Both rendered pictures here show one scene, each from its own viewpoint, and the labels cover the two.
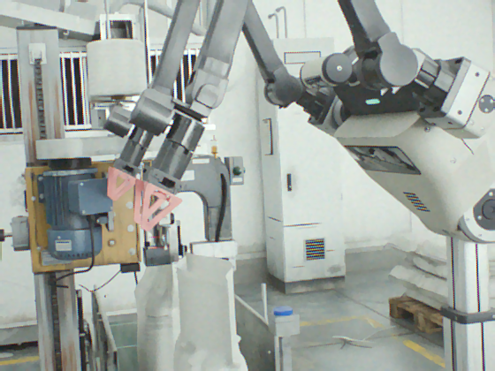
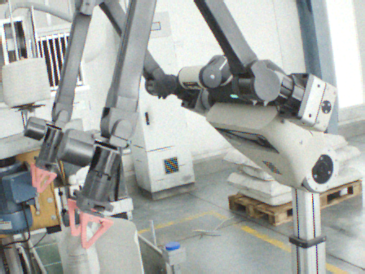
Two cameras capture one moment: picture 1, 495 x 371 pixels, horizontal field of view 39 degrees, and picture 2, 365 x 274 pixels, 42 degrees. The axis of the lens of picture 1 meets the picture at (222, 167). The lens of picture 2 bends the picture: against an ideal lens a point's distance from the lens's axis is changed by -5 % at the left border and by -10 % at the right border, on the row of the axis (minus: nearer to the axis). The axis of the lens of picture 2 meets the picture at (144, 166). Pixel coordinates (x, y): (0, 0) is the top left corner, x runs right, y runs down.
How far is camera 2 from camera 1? 0.27 m
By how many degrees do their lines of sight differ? 10
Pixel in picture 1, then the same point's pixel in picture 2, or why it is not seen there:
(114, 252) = (40, 219)
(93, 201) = (23, 192)
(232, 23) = (135, 65)
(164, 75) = (67, 86)
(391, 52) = (261, 76)
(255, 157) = not seen: hidden behind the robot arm
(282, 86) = (160, 82)
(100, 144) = (20, 143)
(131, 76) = (38, 87)
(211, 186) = not seen: hidden behind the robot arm
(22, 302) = not seen: outside the picture
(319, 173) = (169, 109)
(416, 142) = (276, 132)
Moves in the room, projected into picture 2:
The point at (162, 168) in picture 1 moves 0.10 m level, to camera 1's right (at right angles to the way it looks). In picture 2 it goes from (91, 195) to (139, 186)
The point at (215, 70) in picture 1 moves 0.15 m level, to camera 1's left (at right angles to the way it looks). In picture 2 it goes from (125, 106) to (53, 120)
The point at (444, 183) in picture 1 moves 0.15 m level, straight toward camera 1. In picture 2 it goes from (295, 159) to (301, 171)
